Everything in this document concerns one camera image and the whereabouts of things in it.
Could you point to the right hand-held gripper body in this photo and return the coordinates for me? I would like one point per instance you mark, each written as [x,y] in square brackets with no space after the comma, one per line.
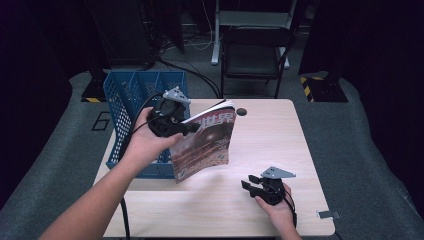
[271,186]

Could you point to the white metal stand frame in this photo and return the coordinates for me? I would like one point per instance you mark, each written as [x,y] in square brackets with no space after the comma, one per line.
[216,30]

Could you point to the person's right hand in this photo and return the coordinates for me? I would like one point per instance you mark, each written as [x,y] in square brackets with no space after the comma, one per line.
[278,213]

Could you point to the person's left hand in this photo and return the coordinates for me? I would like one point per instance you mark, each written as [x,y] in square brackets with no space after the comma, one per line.
[146,143]

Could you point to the magazine with reddish brown cover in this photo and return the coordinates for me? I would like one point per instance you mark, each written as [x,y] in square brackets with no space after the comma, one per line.
[206,140]

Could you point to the black cabinet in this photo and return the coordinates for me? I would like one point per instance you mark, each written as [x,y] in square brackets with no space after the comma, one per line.
[120,30]

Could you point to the blue plastic file basket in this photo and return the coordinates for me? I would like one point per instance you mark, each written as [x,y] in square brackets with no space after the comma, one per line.
[133,90]

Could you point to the grey tape strip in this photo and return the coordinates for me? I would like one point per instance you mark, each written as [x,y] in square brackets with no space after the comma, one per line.
[328,214]

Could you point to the black base with yellow stripes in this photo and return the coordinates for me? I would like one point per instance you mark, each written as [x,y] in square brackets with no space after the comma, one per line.
[95,88]
[325,90]

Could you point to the black folding chair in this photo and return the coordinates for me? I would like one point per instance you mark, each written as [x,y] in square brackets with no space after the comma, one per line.
[253,50]

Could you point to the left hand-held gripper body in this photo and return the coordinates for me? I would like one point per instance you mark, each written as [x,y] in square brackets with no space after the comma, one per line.
[165,116]

